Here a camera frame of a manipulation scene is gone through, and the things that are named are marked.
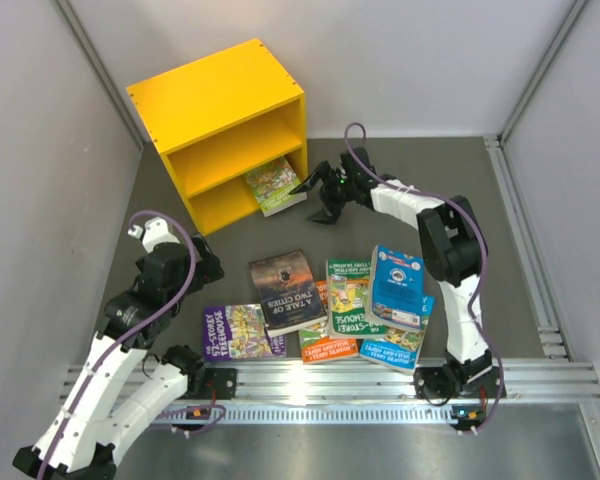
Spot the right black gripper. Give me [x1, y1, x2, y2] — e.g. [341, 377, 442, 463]
[291, 162, 357, 226]

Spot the lime 65-storey treehouse book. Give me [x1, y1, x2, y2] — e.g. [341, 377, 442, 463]
[244, 156, 307, 217]

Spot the purple 52-storey treehouse book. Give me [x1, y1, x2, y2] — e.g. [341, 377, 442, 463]
[202, 304, 287, 362]

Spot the dark Tale of Two Cities book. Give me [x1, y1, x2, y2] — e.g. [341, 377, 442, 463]
[249, 249, 327, 338]

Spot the blue thick paperback book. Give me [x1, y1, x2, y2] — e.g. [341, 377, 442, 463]
[365, 245, 427, 332]

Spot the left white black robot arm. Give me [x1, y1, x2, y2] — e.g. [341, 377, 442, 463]
[12, 234, 224, 479]

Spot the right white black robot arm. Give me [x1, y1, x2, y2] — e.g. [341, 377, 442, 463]
[290, 147, 504, 401]

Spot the green 104-storey treehouse book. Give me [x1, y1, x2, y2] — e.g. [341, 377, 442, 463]
[326, 258, 387, 340]

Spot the orange 78-storey treehouse book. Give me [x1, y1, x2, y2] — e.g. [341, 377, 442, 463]
[298, 280, 359, 364]

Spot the yellow wooden shelf box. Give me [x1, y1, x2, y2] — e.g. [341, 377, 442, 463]
[126, 39, 308, 235]

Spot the light blue treehouse book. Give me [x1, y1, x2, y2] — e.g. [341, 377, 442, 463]
[359, 295, 435, 374]

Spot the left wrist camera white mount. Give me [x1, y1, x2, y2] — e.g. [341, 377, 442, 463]
[127, 217, 180, 254]

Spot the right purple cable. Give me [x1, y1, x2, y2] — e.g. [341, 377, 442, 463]
[343, 123, 504, 435]

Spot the purple cable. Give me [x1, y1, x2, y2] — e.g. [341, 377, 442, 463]
[34, 211, 229, 480]
[343, 123, 504, 435]

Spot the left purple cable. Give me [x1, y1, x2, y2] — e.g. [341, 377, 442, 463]
[34, 211, 229, 480]

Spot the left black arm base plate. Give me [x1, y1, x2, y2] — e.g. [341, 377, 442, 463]
[197, 368, 238, 401]

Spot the aluminium mounting rail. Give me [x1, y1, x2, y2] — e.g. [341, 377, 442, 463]
[59, 357, 600, 426]

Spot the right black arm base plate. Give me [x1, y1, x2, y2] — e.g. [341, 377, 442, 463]
[414, 367, 504, 404]

